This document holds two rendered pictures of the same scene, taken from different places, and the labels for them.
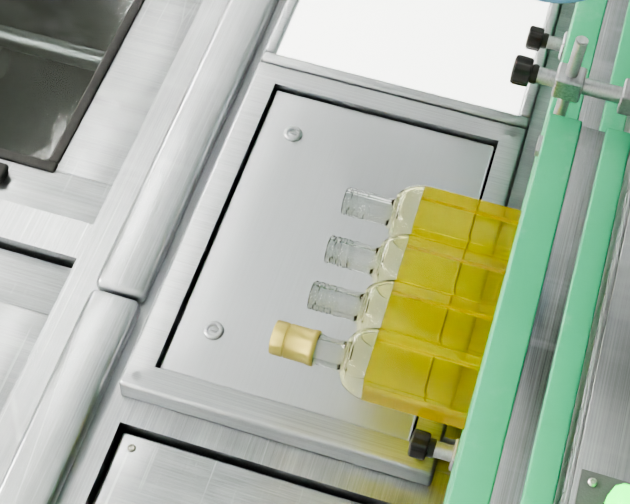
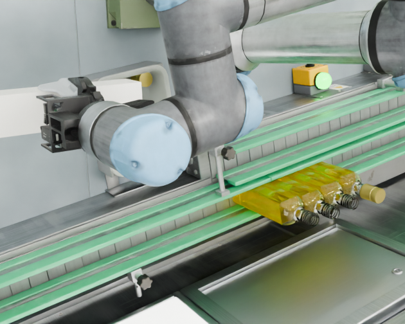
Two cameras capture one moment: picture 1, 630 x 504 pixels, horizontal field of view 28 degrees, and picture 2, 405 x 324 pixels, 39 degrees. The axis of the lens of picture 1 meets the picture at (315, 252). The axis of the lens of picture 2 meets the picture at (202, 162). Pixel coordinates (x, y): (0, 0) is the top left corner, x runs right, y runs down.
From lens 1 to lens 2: 1.80 m
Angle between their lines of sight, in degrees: 94
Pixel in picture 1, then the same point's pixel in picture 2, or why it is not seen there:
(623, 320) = (276, 112)
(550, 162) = (249, 143)
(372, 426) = (347, 233)
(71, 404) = not seen: outside the picture
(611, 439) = (307, 101)
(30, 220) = not seen: outside the picture
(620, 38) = (143, 216)
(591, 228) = (257, 132)
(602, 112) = (186, 200)
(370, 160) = (264, 305)
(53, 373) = not seen: outside the picture
